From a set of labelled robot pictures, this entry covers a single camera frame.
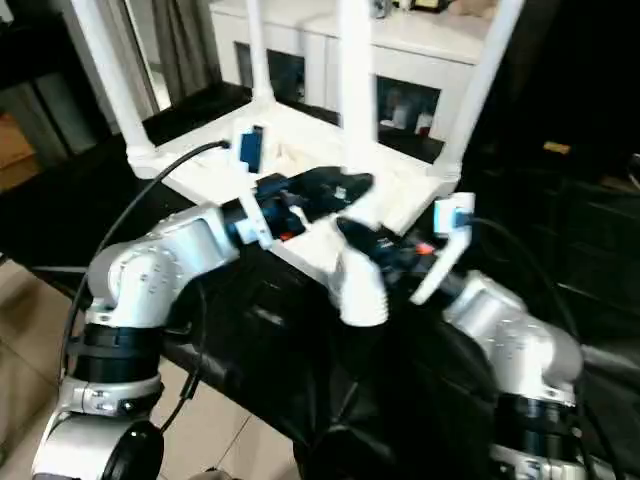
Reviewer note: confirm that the white plastic table top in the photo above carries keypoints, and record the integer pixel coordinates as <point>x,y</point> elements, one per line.
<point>310,145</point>

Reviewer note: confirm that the white plastic table leg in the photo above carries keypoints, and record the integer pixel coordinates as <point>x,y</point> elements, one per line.
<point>110,75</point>
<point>260,55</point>
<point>480,85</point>
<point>357,75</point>

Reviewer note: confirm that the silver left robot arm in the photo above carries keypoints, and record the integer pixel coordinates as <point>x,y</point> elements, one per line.
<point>175,250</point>

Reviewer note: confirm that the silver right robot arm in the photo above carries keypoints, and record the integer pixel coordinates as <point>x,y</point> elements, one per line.
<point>525,340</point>

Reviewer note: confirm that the black mat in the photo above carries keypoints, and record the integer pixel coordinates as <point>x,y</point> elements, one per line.
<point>450,375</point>

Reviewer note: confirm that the white glass-door cabinet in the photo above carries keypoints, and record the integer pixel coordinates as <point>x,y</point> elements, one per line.
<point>415,45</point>

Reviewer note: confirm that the grey curtain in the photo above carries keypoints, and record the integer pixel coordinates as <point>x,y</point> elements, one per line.
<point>185,45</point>

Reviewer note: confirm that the dark grey bundle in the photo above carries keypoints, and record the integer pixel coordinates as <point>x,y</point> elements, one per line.
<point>382,7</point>

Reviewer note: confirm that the beige object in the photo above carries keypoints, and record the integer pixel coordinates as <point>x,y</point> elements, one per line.
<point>470,7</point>

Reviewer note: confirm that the black cabinet gold label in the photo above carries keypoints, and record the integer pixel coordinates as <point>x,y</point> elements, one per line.
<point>560,75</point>

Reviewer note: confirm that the brown cardboard box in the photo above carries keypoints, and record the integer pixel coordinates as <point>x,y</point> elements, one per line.
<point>17,155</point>

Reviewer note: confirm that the black shelf unit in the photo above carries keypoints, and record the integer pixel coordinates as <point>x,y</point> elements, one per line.
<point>45,75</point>

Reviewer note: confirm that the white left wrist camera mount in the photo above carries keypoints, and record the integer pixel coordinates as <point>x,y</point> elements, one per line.
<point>250,150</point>

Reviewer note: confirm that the grey door frame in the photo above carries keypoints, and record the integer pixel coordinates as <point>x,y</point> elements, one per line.
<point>145,55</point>

